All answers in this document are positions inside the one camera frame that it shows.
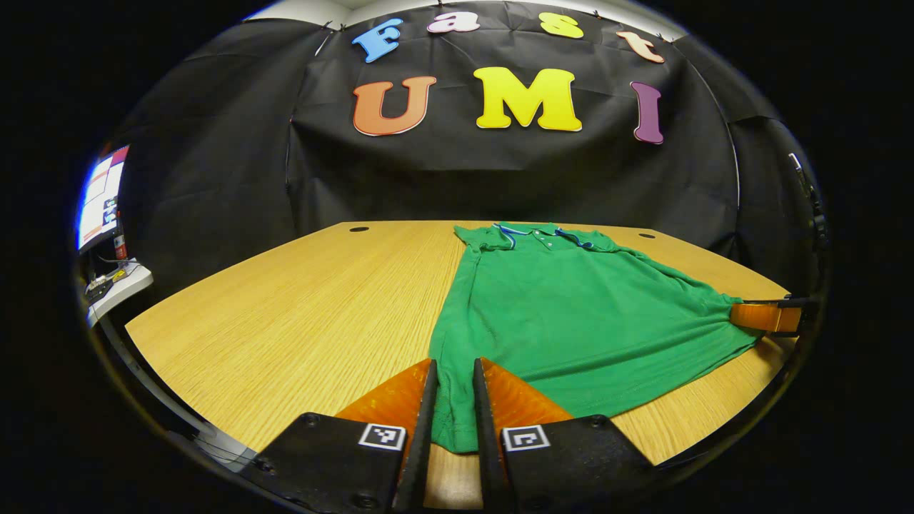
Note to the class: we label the black backdrop cloth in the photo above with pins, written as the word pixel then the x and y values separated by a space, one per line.
pixel 500 178

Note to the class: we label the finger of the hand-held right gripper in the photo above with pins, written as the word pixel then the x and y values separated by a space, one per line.
pixel 764 318

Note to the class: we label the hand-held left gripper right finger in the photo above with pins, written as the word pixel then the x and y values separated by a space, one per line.
pixel 487 435

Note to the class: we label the white side shelf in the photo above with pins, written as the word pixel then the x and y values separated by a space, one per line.
pixel 125 289

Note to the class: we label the computer monitor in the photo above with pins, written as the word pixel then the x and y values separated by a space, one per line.
pixel 100 196

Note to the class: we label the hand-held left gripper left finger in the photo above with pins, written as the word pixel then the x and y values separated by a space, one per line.
pixel 423 435

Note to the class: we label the green T-shirt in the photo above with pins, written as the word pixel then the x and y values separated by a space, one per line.
pixel 571 321

